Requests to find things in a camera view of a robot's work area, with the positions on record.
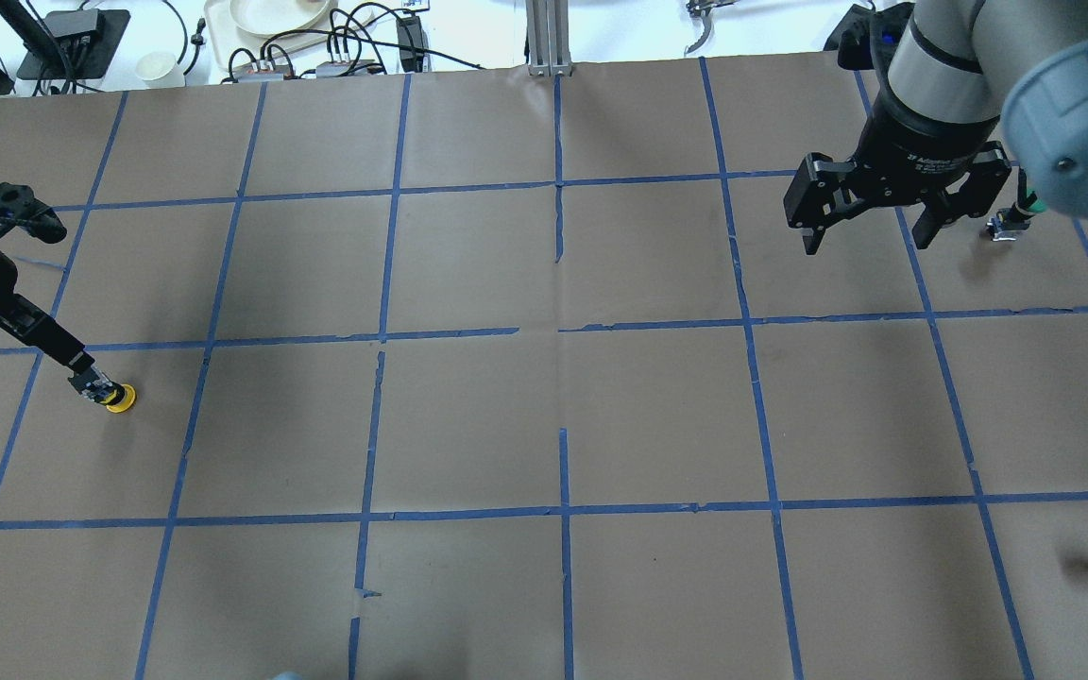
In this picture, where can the beige tray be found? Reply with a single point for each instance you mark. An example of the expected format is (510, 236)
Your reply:
(225, 36)

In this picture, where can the aluminium frame post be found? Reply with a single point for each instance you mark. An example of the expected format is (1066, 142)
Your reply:
(548, 38)

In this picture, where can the black power adapter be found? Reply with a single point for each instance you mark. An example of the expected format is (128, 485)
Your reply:
(411, 41)

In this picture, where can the beige plate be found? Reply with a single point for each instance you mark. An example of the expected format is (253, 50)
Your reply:
(268, 18)

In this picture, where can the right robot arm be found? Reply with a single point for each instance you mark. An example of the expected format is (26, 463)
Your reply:
(969, 91)

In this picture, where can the yellow push button switch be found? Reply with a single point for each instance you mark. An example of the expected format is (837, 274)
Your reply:
(116, 397)

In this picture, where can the usb hub with cables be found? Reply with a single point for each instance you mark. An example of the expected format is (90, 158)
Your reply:
(244, 67)

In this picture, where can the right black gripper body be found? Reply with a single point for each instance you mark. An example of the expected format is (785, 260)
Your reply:
(917, 156)

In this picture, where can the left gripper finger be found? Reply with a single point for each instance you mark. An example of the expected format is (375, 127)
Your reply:
(59, 344)

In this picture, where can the green push button switch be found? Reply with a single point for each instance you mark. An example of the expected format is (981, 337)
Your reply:
(1008, 224)

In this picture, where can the white paper cup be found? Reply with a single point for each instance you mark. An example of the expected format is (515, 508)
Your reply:
(160, 70)

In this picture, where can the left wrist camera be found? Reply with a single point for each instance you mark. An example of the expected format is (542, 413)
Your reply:
(19, 208)

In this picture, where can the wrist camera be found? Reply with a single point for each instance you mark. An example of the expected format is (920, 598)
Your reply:
(865, 38)
(19, 208)

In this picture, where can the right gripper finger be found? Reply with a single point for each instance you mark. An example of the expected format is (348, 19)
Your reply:
(940, 211)
(812, 230)

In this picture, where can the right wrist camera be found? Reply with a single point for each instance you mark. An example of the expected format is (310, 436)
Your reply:
(865, 38)

